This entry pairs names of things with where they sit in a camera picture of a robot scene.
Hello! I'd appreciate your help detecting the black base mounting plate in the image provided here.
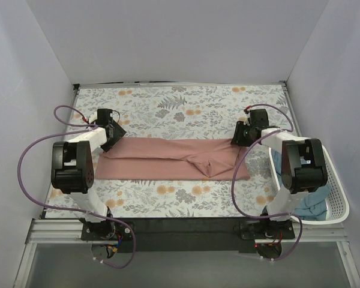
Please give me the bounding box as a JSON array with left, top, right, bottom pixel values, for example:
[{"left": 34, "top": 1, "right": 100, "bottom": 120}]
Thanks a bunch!
[{"left": 80, "top": 218, "right": 298, "bottom": 256}]

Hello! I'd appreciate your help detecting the white plastic laundry basket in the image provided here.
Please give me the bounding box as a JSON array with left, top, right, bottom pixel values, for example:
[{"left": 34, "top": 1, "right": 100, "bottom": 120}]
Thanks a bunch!
[{"left": 268, "top": 146, "right": 350, "bottom": 225}]

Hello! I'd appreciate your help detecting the pink t shirt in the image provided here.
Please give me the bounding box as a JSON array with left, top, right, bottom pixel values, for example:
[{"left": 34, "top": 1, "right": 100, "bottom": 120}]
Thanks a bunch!
[{"left": 95, "top": 137, "right": 250, "bottom": 181}]

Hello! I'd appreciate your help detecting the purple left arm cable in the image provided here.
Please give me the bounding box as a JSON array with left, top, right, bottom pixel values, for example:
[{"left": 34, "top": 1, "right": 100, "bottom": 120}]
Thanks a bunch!
[{"left": 17, "top": 104, "right": 137, "bottom": 269}]

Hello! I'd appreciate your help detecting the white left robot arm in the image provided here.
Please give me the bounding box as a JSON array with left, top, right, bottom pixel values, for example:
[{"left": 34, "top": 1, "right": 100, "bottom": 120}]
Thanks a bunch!
[{"left": 51, "top": 108, "right": 126, "bottom": 240}]

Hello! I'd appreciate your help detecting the floral patterned table mat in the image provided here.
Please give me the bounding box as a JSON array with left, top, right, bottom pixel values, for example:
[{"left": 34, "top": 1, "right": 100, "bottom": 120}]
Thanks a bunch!
[{"left": 44, "top": 83, "right": 298, "bottom": 219}]

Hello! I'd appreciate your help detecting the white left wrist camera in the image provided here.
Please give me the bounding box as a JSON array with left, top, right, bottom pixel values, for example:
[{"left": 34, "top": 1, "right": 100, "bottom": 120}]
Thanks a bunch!
[{"left": 82, "top": 112, "right": 97, "bottom": 127}]

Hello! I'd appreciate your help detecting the blue t shirt in basket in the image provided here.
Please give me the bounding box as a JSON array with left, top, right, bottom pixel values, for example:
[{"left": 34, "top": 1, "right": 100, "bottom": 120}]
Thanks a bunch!
[{"left": 271, "top": 149, "right": 331, "bottom": 221}]

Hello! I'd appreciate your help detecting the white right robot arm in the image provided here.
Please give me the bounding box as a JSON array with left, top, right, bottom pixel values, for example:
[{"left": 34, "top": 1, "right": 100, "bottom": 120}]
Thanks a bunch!
[{"left": 231, "top": 106, "right": 328, "bottom": 239}]

